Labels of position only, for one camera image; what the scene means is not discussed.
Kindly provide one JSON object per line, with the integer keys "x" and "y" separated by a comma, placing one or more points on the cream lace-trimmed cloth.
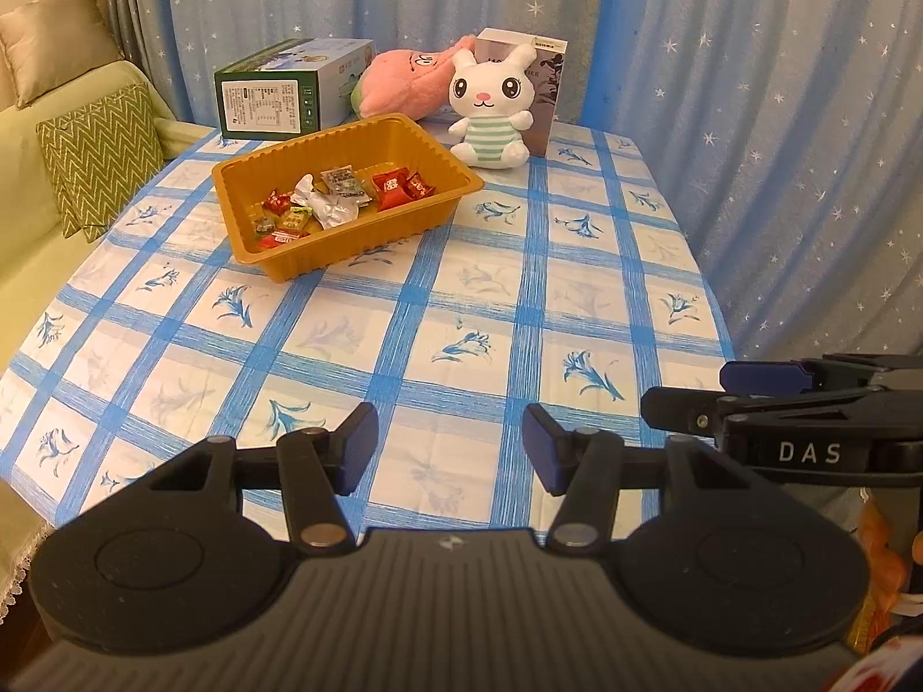
{"x": 14, "y": 540}

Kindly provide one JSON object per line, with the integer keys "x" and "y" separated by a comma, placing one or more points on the light green sofa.
{"x": 29, "y": 231}

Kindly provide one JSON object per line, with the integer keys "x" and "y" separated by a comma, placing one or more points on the grey curtain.
{"x": 137, "y": 14}

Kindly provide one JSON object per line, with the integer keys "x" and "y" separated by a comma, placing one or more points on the white and grey carton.
{"x": 552, "y": 86}

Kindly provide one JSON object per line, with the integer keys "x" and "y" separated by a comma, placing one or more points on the blue checked floral tablecloth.
{"x": 433, "y": 303}

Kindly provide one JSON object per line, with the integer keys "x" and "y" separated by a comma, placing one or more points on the yellow-green candy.
{"x": 295, "y": 218}

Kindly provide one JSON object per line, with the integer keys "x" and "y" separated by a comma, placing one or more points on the white rabbit plush toy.
{"x": 490, "y": 86}

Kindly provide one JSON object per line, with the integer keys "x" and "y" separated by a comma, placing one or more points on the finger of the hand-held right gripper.
{"x": 685, "y": 411}
{"x": 764, "y": 376}

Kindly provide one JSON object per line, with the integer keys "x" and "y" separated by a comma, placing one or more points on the green zigzag cushion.
{"x": 101, "y": 151}

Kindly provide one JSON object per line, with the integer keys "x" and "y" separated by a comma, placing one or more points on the green and white carton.
{"x": 267, "y": 104}

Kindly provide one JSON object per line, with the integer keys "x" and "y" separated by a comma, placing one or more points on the silver foil snack wrapper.
{"x": 328, "y": 209}

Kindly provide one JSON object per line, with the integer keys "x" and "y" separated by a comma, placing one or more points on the orange bag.
{"x": 876, "y": 555}

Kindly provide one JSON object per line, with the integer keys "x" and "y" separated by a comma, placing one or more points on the dark red candy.
{"x": 275, "y": 200}

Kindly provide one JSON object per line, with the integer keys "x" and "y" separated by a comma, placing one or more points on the small green-brown candy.
{"x": 263, "y": 225}

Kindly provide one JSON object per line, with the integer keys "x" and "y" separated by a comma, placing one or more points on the grey snack packet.
{"x": 345, "y": 180}

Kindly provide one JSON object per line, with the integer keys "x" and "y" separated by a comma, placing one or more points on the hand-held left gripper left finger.
{"x": 364, "y": 432}

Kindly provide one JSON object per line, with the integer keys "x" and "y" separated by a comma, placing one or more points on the pink plush toy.
{"x": 396, "y": 83}

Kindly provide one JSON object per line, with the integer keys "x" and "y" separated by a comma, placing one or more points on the yellow plastic tray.
{"x": 346, "y": 245}

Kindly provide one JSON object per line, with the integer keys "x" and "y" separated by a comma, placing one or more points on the red-orange candy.
{"x": 422, "y": 186}

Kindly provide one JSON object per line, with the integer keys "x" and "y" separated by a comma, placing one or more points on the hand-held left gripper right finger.
{"x": 541, "y": 440}

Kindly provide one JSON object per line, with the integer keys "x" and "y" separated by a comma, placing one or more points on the blue star curtain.
{"x": 721, "y": 50}

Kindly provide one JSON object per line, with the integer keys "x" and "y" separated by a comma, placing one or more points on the red pillow snack packet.
{"x": 391, "y": 189}

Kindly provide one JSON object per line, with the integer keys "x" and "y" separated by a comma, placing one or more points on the beige satin cushion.
{"x": 58, "y": 43}

